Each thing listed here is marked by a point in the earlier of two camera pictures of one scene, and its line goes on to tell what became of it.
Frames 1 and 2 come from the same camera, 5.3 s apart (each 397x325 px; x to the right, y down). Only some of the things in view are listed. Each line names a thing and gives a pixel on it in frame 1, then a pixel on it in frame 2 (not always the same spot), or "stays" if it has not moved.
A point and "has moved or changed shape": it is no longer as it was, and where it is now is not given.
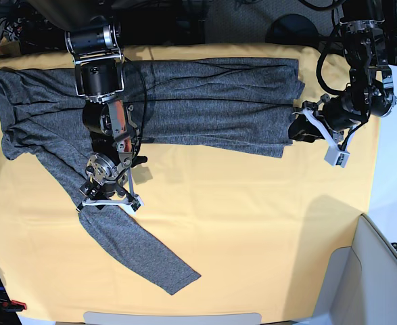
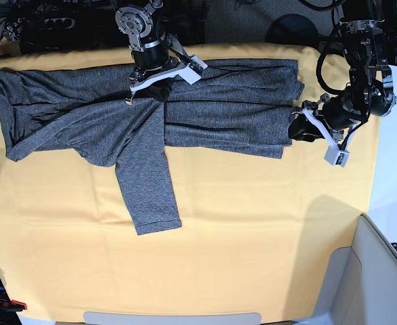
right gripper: x=338 y=115 stays
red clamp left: x=14 y=306 stays
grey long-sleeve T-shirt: x=238 y=106 has moved or changed shape
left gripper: x=117 y=189 -> x=158 y=61
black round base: x=293 y=29 stays
